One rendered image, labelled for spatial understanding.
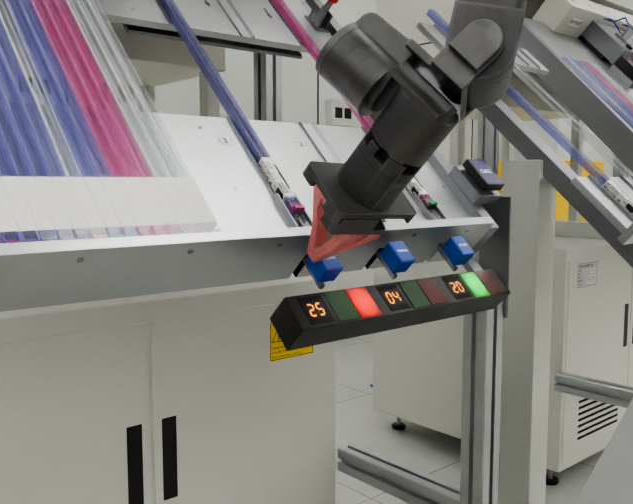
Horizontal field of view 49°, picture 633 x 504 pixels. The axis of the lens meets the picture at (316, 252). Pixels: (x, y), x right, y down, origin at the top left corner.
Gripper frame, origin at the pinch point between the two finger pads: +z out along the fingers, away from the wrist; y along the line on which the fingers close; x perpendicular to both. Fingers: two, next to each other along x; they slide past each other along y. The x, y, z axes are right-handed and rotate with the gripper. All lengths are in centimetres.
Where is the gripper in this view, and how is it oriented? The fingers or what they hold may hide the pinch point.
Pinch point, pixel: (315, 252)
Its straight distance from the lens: 68.9
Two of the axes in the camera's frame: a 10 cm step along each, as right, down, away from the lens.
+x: 4.4, 7.7, -4.7
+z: -4.9, 6.4, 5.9
